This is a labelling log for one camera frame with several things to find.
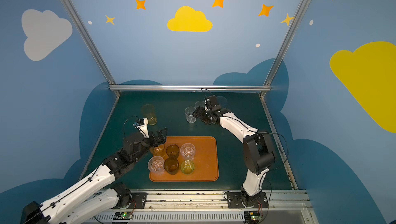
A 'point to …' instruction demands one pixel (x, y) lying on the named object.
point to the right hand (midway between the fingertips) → (197, 114)
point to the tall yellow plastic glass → (148, 111)
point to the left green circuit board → (122, 216)
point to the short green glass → (187, 166)
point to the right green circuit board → (256, 219)
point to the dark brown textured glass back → (172, 150)
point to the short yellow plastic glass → (158, 150)
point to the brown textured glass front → (171, 165)
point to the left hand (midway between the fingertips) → (163, 130)
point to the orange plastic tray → (205, 160)
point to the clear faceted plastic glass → (155, 164)
